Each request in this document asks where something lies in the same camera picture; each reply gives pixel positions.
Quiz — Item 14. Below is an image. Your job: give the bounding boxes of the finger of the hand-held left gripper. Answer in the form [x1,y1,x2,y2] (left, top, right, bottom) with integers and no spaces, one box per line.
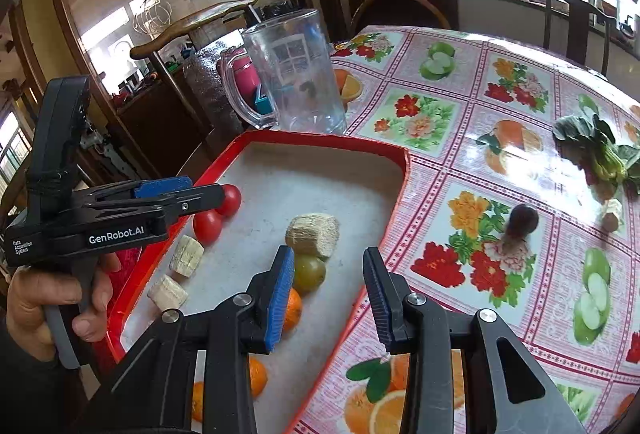
[82,183,227,221]
[99,175,194,198]

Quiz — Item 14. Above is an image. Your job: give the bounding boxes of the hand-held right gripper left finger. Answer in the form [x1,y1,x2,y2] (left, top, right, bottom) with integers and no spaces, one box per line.
[75,245,297,434]

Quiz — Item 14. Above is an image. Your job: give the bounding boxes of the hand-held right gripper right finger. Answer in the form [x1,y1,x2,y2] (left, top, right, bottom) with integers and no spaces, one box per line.
[362,246,587,434]

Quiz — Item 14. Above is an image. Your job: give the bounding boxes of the orange mandarin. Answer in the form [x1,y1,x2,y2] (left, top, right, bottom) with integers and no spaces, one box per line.
[248,356,269,399]
[192,381,206,423]
[279,287,304,330]

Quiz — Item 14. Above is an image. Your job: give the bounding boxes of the red tomato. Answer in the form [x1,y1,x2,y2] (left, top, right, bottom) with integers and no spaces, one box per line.
[215,183,243,219]
[192,210,224,245]

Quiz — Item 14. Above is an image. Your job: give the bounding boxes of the yellow-green tomato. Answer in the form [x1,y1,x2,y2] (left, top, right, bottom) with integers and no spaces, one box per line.
[292,253,327,293]

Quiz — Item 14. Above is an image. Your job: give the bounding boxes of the red tray with white inside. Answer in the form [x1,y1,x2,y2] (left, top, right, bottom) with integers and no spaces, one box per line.
[105,130,412,434]

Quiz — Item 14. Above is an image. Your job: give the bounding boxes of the dark purple plum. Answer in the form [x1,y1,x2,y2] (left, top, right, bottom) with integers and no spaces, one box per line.
[502,205,540,255]

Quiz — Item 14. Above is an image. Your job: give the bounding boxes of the person's left forearm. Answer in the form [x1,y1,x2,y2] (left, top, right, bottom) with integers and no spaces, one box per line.
[0,314,87,434]

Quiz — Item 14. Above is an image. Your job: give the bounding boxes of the person's left hand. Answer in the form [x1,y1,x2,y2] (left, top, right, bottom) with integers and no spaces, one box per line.
[6,257,121,361]

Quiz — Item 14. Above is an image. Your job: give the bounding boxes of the blue box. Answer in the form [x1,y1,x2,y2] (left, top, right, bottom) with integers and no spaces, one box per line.
[252,81,282,113]

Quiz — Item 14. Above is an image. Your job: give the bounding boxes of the magenta thermos bottle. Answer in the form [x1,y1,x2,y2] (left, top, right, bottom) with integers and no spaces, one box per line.
[234,56,262,108]

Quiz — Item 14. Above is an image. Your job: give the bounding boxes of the floral fruit print tablecloth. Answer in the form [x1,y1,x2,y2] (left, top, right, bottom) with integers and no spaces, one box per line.
[292,25,640,434]

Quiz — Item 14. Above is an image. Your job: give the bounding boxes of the clear glass pitcher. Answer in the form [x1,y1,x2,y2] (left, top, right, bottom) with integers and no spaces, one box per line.
[218,8,349,136]

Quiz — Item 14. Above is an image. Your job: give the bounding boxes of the wooden chair with curved back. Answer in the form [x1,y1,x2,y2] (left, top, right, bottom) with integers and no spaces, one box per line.
[129,0,261,150]

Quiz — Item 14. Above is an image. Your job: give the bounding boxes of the dark leafy greens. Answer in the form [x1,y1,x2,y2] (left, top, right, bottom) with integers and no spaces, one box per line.
[552,113,640,196]

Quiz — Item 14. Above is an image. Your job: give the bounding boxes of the round-back wooden chair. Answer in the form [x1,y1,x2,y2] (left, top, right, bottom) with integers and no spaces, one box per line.
[349,0,458,38]

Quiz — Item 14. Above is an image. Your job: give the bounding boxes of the dark wooden chair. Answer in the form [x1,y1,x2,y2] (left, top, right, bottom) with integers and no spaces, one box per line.
[537,0,619,76]

